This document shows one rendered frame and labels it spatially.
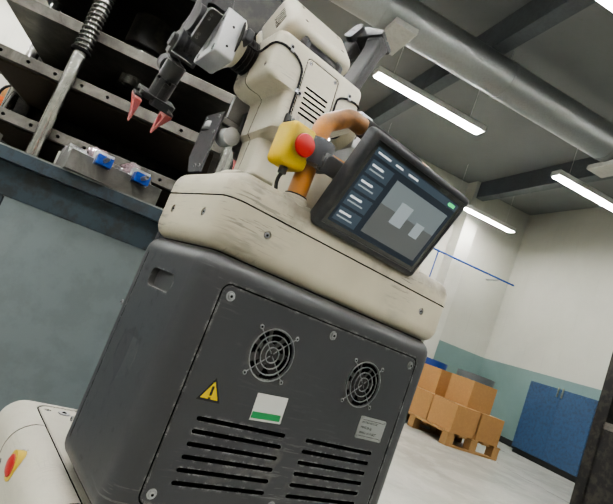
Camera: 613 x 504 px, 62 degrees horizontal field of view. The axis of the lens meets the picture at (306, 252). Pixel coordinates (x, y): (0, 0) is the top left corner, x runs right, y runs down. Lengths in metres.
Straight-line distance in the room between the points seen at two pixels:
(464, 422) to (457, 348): 4.34
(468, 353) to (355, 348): 9.52
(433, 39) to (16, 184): 4.49
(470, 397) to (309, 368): 5.34
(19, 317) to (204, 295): 0.96
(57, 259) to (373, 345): 0.98
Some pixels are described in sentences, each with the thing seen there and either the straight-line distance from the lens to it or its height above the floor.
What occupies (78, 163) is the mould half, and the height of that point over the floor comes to 0.82.
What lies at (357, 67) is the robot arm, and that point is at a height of 1.43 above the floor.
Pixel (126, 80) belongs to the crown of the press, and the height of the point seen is 1.45.
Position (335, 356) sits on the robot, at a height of 0.60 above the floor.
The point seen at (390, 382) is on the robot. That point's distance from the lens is 0.99.
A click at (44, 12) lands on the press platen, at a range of 2.74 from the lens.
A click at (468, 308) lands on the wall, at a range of 10.31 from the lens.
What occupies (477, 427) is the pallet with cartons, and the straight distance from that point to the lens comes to 6.21.
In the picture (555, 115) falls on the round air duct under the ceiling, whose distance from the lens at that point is 6.20.
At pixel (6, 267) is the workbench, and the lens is 1.63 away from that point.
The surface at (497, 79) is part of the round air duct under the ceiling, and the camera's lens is 5.81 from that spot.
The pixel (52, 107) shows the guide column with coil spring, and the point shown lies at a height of 1.11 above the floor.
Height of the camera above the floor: 0.63
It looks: 8 degrees up
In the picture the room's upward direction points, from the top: 21 degrees clockwise
